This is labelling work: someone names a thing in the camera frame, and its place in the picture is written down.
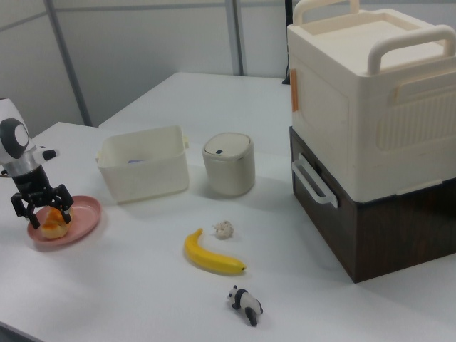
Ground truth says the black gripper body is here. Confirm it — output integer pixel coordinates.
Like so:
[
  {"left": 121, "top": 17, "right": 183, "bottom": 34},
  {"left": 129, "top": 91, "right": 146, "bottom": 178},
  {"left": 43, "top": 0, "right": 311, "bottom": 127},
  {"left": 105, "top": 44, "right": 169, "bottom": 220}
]
[{"left": 11, "top": 165, "right": 54, "bottom": 208}]

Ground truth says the pink round plate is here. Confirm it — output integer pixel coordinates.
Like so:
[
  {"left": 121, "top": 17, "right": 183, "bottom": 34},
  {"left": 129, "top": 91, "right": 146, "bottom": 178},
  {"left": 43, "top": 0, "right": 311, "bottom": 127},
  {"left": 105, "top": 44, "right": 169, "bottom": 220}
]
[{"left": 27, "top": 195, "right": 103, "bottom": 253}]

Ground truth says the dark brown drawer cabinet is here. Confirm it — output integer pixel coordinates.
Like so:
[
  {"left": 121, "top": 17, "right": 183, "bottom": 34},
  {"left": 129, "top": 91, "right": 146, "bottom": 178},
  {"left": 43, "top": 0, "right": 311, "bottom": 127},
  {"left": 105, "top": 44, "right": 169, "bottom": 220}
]
[{"left": 289, "top": 125, "right": 456, "bottom": 284}]

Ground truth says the white plastic storage bin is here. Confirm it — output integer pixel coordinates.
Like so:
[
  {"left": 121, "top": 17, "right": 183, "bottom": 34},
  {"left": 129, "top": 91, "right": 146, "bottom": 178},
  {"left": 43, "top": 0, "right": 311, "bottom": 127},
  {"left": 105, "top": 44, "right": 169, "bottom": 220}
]
[{"left": 95, "top": 125, "right": 192, "bottom": 206}]

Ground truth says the glazed bread loaf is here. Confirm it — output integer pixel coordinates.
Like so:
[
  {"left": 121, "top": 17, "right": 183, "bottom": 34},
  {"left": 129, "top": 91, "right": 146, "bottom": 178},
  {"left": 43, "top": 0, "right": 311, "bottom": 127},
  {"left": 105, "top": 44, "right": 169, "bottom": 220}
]
[{"left": 40, "top": 207, "right": 74, "bottom": 240}]

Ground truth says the black camera stand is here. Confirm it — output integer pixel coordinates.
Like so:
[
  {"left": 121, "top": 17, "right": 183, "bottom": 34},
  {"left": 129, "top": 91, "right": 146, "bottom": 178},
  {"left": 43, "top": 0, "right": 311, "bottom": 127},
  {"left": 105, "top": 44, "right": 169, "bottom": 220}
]
[{"left": 281, "top": 0, "right": 296, "bottom": 86}]

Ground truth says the beige lidded trash can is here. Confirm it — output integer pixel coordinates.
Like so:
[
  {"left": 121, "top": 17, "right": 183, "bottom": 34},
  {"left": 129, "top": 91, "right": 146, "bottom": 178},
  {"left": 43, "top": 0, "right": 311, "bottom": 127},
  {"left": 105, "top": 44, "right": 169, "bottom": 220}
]
[{"left": 202, "top": 132, "right": 257, "bottom": 198}]

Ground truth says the yellow toy banana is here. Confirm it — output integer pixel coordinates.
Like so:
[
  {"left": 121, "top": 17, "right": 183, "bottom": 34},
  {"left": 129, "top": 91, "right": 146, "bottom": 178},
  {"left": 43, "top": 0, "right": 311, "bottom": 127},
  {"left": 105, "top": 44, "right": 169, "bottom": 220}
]
[{"left": 183, "top": 227, "right": 248, "bottom": 276}]

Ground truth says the panda figurine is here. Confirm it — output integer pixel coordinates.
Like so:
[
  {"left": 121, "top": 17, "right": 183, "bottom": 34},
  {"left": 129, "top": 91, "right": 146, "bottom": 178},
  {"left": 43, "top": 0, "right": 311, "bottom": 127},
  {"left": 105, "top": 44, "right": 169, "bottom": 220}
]
[{"left": 226, "top": 284, "right": 264, "bottom": 327}]

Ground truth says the crumpled white paper ball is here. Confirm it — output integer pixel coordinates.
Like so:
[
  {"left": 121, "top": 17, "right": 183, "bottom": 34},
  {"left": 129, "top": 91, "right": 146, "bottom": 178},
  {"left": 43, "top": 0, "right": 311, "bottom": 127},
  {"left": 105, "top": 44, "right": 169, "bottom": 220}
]
[{"left": 212, "top": 220, "right": 234, "bottom": 241}]

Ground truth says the cream storage box with handles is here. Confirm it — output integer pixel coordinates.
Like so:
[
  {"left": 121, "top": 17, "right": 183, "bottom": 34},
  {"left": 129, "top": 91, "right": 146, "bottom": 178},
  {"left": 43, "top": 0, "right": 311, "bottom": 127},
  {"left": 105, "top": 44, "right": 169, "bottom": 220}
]
[{"left": 286, "top": 0, "right": 456, "bottom": 204}]

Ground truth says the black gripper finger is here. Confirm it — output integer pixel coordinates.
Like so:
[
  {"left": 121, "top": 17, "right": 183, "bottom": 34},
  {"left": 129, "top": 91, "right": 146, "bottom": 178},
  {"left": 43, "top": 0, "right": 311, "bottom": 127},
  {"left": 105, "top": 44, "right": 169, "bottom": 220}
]
[
  {"left": 9, "top": 192, "right": 40, "bottom": 229},
  {"left": 48, "top": 183, "right": 76, "bottom": 224}
]

